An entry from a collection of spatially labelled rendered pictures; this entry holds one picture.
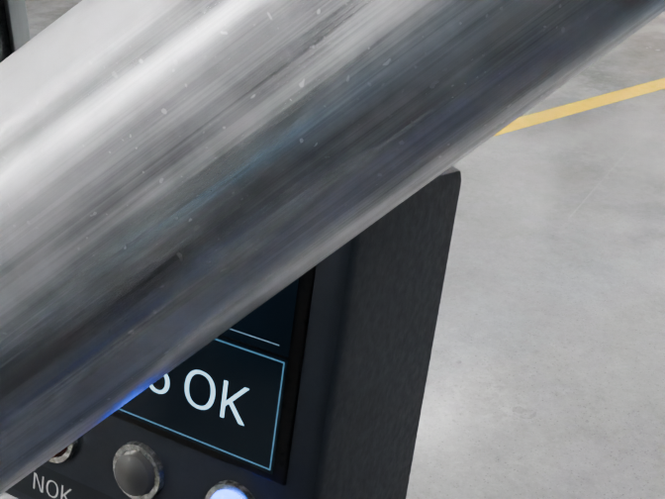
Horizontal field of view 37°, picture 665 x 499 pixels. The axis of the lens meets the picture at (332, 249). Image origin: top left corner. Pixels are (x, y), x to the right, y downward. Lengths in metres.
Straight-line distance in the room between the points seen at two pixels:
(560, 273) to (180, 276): 2.72
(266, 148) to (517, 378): 2.26
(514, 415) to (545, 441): 0.11
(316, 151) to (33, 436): 0.09
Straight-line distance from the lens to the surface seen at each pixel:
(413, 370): 0.46
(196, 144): 0.21
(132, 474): 0.45
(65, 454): 0.48
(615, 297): 2.85
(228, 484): 0.43
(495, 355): 2.53
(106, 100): 0.21
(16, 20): 2.24
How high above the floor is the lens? 1.41
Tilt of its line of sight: 28 degrees down
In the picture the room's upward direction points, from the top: 1 degrees clockwise
